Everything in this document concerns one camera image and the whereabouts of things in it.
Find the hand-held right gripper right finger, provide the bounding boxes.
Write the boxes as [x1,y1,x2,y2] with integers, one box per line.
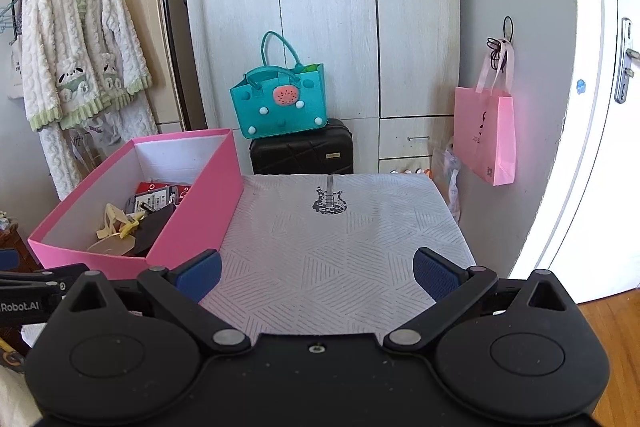
[382,247,581,355]

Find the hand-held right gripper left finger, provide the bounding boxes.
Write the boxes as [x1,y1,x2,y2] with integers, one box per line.
[60,248,252,355]

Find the pink storage box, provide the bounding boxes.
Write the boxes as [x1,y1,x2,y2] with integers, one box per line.
[27,128,244,280]

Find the black case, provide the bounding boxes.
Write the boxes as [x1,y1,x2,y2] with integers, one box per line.
[132,204,177,258]

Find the grey portable router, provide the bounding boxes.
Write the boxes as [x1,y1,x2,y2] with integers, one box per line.
[125,187,179,214]

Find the beige rounded case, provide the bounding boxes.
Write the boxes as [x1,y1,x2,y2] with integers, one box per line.
[87,234,138,257]

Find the pale yellow hair clip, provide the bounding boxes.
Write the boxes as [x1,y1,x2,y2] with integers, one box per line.
[95,203,146,240]

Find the brown wooden cabinet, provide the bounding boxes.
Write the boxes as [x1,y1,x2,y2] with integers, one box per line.
[0,227,41,270]

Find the orange ringed dark object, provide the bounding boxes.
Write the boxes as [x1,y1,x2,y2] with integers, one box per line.
[0,336,25,370]

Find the clear plastic bag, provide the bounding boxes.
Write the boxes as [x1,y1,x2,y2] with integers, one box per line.
[431,138,462,224]

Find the pink shopping bag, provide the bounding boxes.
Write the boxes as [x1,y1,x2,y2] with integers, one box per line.
[454,38,516,186]

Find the black suitcase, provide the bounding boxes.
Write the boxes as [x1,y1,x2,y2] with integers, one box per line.
[249,118,354,176]

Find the printed plastic bag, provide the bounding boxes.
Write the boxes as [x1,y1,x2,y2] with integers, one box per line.
[72,117,123,172]

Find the white door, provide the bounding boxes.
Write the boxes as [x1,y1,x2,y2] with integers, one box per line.
[500,0,640,305]

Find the teal felt handbag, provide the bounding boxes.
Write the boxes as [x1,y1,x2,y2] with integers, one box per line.
[229,31,328,140]

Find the white tote bag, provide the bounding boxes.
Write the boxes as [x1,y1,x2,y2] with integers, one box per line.
[6,34,26,100]

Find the white fluffy robe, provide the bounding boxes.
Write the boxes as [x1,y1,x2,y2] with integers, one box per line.
[20,0,161,202]

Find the white wardrobe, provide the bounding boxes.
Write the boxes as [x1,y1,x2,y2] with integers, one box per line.
[179,0,463,175]

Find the black hair ties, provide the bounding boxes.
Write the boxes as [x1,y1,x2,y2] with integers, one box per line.
[487,16,516,72]

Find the dark door frame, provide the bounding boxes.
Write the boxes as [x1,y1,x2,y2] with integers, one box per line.
[154,0,207,132]

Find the metal door handle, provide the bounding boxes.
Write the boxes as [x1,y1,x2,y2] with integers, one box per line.
[614,18,640,104]

